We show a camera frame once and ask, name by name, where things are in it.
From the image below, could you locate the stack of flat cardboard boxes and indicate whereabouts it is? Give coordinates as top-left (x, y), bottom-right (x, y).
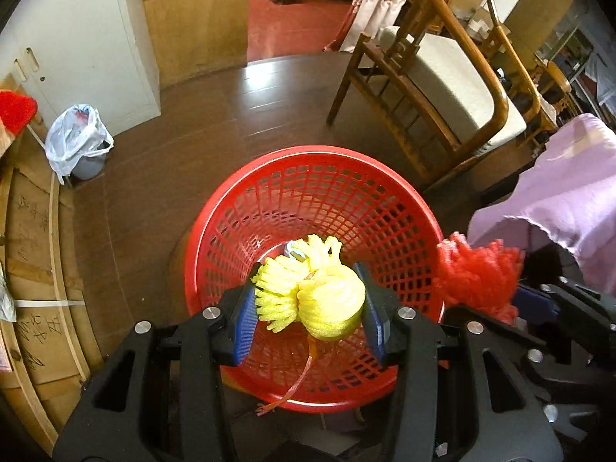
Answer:
top-left (0, 130), bottom-right (105, 448)

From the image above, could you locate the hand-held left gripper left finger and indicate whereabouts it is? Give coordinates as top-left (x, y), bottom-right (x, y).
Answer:
top-left (53, 262), bottom-right (263, 462)

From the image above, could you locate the grey trash bin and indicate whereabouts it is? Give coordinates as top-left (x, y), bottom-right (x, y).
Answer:
top-left (71, 141), bottom-right (107, 182)

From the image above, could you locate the yellow foam fruit net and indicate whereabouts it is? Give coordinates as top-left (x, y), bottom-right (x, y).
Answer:
top-left (250, 234), bottom-right (365, 344)

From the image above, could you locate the wooden armchair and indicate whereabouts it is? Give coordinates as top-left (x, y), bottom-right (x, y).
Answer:
top-left (326, 0), bottom-right (529, 194)
top-left (481, 0), bottom-right (581, 133)

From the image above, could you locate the white plastic bag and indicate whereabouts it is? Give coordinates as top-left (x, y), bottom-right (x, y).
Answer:
top-left (45, 104), bottom-right (115, 185)

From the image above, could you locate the glass display cabinet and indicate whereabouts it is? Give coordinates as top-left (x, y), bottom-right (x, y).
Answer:
top-left (533, 7), bottom-right (609, 109)

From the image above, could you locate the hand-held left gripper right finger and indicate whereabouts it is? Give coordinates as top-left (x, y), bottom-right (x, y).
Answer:
top-left (353, 261), bottom-right (564, 462)

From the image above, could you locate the red plastic mesh basket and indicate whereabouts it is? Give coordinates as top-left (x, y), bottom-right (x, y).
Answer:
top-left (184, 144), bottom-right (446, 415)

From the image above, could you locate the red foam fruit net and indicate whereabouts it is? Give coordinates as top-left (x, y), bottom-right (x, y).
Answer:
top-left (435, 232), bottom-right (526, 326)

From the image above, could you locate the white seat cushion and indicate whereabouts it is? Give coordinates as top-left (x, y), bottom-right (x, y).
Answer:
top-left (377, 25), bottom-right (528, 149)

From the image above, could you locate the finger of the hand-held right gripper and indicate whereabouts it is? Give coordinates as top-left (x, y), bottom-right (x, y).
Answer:
top-left (521, 341), bottom-right (616, 427)
top-left (511, 276), bottom-right (616, 343)

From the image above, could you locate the white cabinet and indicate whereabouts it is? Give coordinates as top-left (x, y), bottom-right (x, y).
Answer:
top-left (0, 0), bottom-right (162, 136)

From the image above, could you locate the orange net strip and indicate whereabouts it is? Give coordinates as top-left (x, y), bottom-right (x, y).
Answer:
top-left (255, 339), bottom-right (321, 417)

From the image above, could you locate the purple printed tablecloth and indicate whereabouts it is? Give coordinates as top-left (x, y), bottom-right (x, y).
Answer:
top-left (467, 113), bottom-right (616, 295)

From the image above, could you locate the red fuzzy cloth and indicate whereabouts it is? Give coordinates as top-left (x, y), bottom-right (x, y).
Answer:
top-left (0, 90), bottom-right (39, 136)

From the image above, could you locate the brown cardboard sheet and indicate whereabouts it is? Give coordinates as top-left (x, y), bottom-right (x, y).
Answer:
top-left (137, 0), bottom-right (254, 90)

